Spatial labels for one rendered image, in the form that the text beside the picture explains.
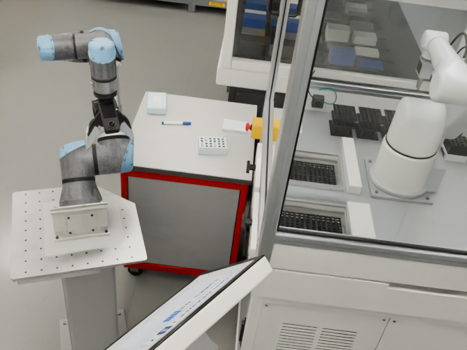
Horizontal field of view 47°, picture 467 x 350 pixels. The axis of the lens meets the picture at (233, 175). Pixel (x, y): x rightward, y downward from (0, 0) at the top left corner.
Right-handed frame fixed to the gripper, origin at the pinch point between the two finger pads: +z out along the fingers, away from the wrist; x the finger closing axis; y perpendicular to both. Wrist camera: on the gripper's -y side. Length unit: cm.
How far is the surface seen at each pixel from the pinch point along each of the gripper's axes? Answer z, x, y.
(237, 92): 41, -85, 82
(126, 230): 38.6, -3.3, -0.5
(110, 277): 59, 5, -3
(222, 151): 38, -55, 33
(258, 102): 45, -95, 77
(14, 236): 38, 35, 8
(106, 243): 38.3, 5.2, -4.9
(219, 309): -3, -8, -73
